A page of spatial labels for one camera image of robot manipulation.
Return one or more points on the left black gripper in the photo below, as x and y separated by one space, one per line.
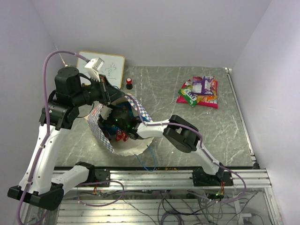
108 93

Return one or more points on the small red candy packet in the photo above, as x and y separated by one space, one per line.
121 135

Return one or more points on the blue checkered paper bag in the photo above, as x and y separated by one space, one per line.
131 147

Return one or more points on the purple snack packet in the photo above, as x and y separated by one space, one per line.
206 85
198 85

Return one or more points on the orange snack packet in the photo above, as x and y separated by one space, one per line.
213 88

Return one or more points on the large blue Blendy packet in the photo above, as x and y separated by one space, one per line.
111 129

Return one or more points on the green snack packet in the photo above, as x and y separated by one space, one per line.
187 96

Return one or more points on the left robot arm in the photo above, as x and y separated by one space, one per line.
61 109

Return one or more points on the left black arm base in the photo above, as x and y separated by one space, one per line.
96 177

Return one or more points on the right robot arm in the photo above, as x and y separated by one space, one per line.
181 134

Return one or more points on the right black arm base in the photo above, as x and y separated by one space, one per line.
201 179

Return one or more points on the small yellow-framed whiteboard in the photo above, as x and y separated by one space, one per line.
113 67

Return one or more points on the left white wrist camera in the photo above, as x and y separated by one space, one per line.
93 68

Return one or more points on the aluminium rail frame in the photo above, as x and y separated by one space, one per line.
165 196

